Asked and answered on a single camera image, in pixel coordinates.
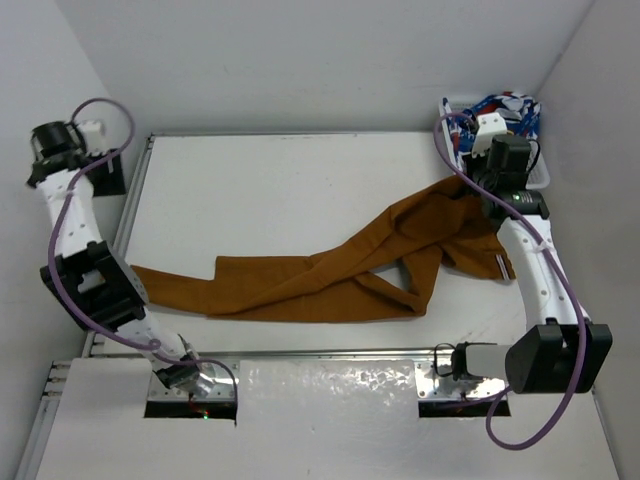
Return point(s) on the white front cover board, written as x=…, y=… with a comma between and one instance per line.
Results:
x=309, y=420

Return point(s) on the blue white patterned cloth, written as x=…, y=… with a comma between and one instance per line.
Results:
x=521, y=113

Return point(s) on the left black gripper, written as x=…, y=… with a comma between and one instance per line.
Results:
x=112, y=184

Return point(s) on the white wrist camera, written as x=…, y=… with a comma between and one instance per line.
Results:
x=94, y=134
x=488, y=126

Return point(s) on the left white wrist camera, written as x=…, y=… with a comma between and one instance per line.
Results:
x=94, y=134

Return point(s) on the white plastic basket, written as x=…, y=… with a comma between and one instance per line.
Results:
x=539, y=177

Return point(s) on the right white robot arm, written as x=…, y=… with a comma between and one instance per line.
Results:
x=544, y=358

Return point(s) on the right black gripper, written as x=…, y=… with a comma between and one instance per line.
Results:
x=471, y=162

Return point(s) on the brown trousers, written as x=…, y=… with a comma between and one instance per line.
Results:
x=387, y=270

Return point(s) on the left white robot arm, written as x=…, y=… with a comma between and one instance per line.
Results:
x=68, y=196

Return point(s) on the aluminium table frame rail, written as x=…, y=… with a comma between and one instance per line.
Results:
x=135, y=170

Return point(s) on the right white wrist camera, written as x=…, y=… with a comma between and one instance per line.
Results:
x=488, y=126

